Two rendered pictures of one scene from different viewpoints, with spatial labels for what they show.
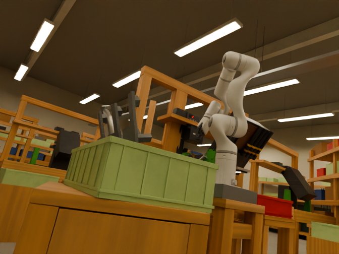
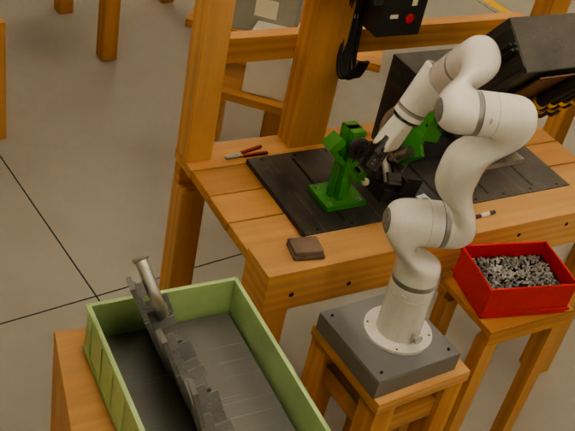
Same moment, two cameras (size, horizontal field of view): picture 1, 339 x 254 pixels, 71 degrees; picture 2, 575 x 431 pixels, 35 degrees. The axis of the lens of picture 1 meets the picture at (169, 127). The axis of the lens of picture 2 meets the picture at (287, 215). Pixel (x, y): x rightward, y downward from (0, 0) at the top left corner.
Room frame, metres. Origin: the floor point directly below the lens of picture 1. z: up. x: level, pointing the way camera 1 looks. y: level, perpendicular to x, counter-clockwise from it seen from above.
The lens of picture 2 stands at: (-0.50, 0.14, 2.58)
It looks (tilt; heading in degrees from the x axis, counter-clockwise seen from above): 36 degrees down; 356
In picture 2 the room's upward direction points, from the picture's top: 13 degrees clockwise
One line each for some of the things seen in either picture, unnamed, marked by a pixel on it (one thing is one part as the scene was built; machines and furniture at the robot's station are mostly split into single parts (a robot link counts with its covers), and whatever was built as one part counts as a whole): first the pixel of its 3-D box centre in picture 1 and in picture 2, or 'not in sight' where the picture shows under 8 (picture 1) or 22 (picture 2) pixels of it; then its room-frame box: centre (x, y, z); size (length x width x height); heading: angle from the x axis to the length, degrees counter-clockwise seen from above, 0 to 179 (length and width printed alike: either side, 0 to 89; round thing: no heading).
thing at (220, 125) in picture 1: (222, 134); (413, 241); (1.35, -0.32, 1.22); 0.19 x 0.12 x 0.24; 99
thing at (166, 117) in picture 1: (199, 129); not in sight; (2.39, -0.31, 1.52); 0.90 x 0.25 x 0.04; 121
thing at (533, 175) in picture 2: not in sight; (413, 174); (2.17, -0.45, 0.89); 1.10 x 0.42 x 0.02; 121
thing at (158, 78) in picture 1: (201, 98); not in sight; (2.43, -0.29, 1.89); 1.50 x 0.09 x 0.09; 121
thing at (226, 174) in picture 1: (224, 171); (405, 305); (1.35, -0.35, 1.00); 0.19 x 0.19 x 0.18
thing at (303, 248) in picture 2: not in sight; (305, 248); (1.63, -0.09, 0.91); 0.10 x 0.08 x 0.03; 111
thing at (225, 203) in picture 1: (221, 202); (389, 351); (1.34, -0.35, 0.83); 0.32 x 0.32 x 0.04; 35
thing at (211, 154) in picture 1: (211, 160); (428, 117); (2.08, -0.42, 1.17); 0.13 x 0.12 x 0.20; 121
